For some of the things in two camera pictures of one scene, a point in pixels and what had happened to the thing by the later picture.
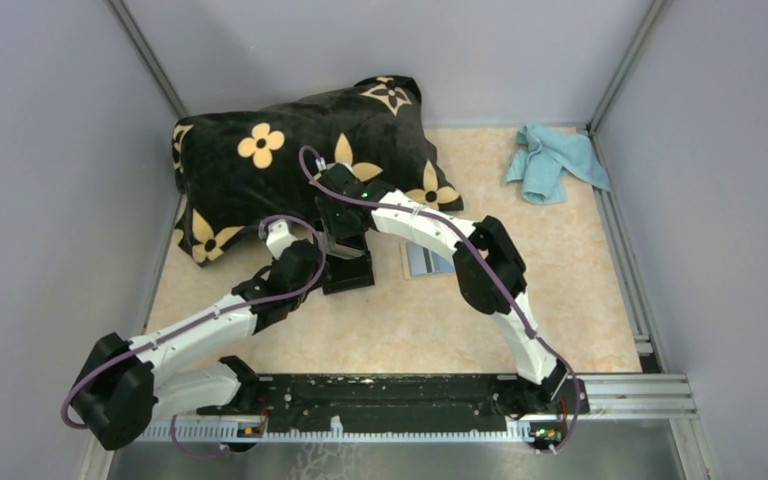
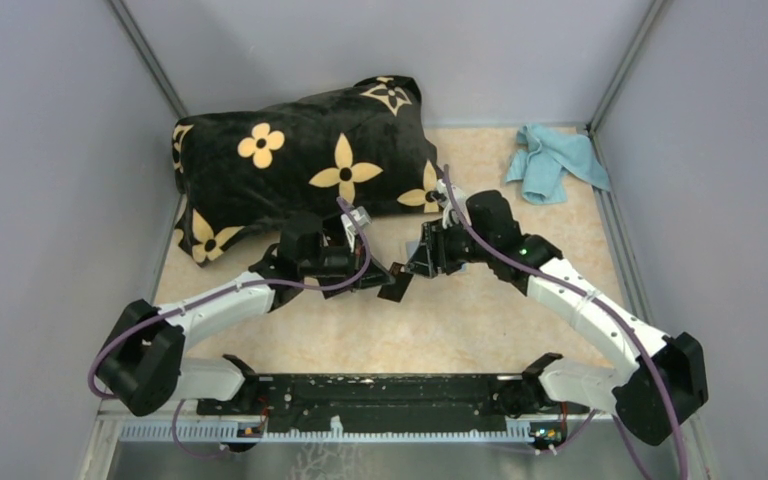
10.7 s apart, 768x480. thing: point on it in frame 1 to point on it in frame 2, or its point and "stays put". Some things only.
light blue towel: x=546 y=155 stays put
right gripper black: x=325 y=210 to x=445 y=262
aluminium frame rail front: x=611 y=398 stays put
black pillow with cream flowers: x=243 y=168 stays put
